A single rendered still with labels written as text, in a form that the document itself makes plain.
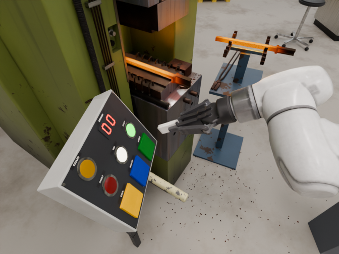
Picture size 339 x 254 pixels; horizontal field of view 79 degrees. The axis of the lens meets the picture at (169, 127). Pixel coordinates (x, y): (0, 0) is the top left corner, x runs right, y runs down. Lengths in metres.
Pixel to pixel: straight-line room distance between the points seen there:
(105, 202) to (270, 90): 0.48
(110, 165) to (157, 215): 1.14
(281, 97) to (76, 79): 0.65
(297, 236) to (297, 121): 1.47
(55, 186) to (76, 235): 1.29
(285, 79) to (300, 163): 0.19
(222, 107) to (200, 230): 1.25
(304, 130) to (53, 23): 0.69
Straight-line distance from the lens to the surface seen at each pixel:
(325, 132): 0.48
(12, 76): 1.22
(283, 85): 0.52
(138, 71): 1.16
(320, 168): 0.44
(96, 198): 0.56
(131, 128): 0.70
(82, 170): 0.53
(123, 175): 0.63
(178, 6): 0.96
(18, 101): 1.27
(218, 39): 1.43
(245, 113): 0.54
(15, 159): 2.39
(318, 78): 0.54
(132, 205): 0.64
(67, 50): 0.77
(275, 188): 1.99
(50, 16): 0.73
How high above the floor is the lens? 1.60
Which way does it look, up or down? 47 degrees down
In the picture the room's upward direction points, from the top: straight up
